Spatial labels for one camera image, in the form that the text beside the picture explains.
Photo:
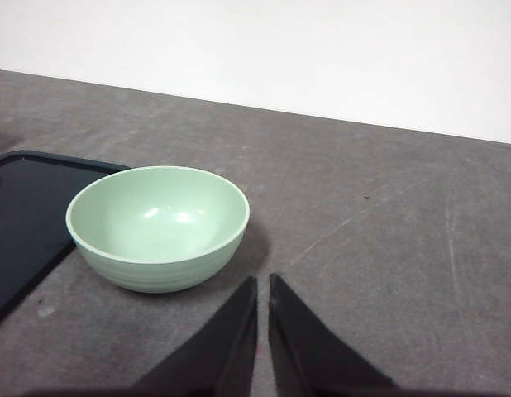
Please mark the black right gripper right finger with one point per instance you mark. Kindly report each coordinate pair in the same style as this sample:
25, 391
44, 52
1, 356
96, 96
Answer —
310, 359

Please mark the light green bowl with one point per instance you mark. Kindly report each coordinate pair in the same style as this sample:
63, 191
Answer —
159, 229

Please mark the dark teal rectangular tray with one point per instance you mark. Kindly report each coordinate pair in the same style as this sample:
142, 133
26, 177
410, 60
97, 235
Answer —
35, 189

